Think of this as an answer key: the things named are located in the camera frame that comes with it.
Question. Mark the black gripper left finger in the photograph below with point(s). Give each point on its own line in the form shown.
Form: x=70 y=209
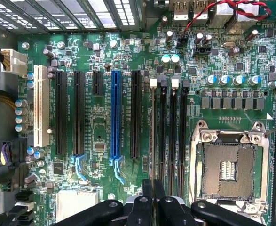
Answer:
x=141 y=212

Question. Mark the RAM slot with black latch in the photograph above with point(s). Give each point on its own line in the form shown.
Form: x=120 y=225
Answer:
x=163 y=122
x=184 y=122

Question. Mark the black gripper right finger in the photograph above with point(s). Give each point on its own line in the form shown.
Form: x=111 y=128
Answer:
x=168 y=212

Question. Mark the long black expansion slot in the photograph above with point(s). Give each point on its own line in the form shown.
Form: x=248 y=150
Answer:
x=79 y=113
x=61 y=113
x=136 y=113

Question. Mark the RAM slot with white latch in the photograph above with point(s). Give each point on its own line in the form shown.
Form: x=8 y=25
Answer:
x=153 y=117
x=174 y=122

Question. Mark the silver chipset heat sink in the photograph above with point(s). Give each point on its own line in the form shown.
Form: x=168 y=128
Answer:
x=76 y=204

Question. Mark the white power connector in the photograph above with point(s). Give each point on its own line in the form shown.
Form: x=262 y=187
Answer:
x=15 y=62

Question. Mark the silver USB port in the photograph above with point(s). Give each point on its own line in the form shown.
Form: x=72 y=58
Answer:
x=181 y=9
x=200 y=9

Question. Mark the silver CPU socket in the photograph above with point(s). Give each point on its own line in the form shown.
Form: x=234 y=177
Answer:
x=229 y=164

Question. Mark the silver rear port block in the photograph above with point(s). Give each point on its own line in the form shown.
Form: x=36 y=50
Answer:
x=243 y=10

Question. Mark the white PCI expansion slot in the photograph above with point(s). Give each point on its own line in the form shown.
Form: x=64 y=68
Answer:
x=41 y=106

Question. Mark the black fan header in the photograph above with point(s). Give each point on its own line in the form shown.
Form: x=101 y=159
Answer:
x=182 y=42

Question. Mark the short black expansion slot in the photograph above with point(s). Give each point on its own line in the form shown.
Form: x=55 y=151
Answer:
x=97 y=83

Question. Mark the green PC motherboard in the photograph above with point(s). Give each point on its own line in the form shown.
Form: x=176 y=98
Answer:
x=128 y=47

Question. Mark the blue expansion slot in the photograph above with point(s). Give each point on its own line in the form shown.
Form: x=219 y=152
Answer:
x=116 y=113

